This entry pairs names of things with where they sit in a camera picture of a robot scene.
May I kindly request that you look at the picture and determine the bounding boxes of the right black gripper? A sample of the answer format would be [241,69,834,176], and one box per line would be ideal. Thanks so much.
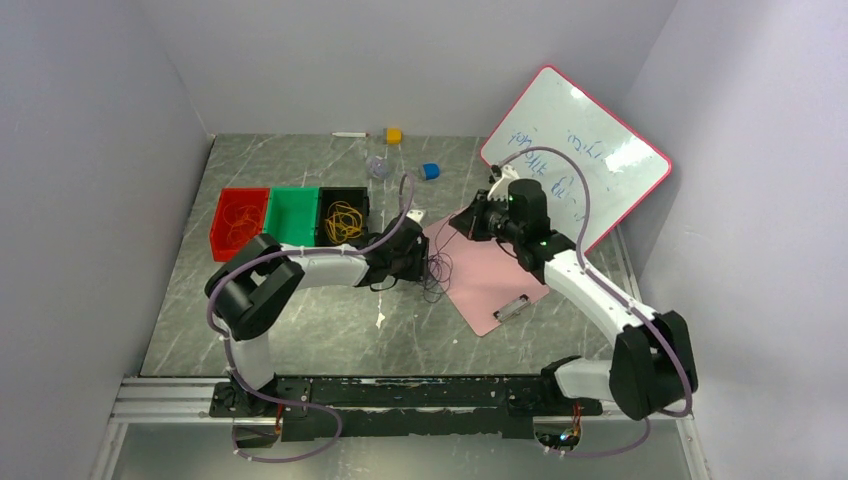
[450,189,524,245]

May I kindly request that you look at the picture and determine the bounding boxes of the dark blue cable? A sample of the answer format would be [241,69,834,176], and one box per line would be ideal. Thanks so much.
[420,211,465,306]

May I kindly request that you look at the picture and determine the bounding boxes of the yellow cable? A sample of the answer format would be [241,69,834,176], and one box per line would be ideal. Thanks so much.
[322,200,367,246]

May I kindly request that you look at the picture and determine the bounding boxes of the orange cable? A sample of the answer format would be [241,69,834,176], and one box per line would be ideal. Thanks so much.
[221,198,265,253]

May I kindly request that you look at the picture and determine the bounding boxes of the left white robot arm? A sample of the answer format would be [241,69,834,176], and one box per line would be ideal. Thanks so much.
[204,212,428,416]

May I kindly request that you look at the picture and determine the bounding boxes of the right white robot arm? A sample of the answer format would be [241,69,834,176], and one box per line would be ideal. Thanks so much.
[449,179,698,420]

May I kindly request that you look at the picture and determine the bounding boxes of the pink clipboard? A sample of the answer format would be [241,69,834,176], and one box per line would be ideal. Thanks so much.
[424,217,550,337]

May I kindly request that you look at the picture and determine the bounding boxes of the black plastic bin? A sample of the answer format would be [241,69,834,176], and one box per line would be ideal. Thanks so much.
[314,187,370,247]

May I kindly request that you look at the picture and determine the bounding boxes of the blue block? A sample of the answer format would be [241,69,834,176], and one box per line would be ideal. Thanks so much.
[421,163,441,181]

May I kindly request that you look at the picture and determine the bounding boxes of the pink framed whiteboard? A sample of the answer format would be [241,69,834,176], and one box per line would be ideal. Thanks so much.
[480,66,672,251]

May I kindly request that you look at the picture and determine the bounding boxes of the green plastic bin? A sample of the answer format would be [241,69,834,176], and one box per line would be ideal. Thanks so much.
[263,187,320,247]

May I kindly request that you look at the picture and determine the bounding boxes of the yellow cube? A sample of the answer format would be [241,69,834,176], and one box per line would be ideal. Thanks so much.
[384,128,403,145]

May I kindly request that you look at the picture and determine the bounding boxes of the white marker pen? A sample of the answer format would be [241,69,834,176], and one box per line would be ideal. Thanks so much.
[331,131,369,138]

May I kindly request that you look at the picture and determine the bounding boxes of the red plastic bin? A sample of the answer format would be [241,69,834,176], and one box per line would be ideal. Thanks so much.
[208,187,270,263]

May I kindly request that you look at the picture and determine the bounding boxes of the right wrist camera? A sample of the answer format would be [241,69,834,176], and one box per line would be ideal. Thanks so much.
[487,165,521,202]

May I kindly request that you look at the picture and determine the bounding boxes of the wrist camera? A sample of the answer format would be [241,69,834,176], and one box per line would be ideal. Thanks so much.
[487,165,521,202]
[406,209,426,225]

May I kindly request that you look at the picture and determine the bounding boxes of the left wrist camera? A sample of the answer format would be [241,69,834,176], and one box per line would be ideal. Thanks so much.
[406,209,426,225]

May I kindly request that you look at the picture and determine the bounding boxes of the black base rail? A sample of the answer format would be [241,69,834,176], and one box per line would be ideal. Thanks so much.
[208,374,602,442]

